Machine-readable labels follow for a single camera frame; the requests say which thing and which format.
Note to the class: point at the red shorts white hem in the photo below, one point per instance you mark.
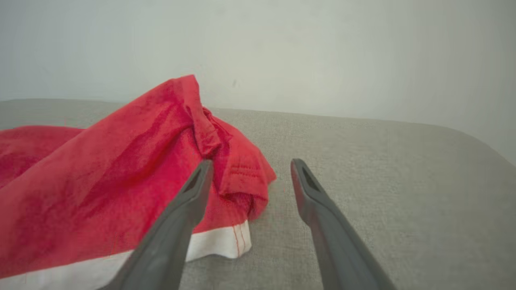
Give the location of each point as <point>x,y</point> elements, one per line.
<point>100,181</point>

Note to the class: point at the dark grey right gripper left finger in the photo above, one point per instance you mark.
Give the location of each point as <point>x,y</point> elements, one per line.
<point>173,233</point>

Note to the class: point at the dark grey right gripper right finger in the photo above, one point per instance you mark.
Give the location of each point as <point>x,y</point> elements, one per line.
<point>334,241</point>

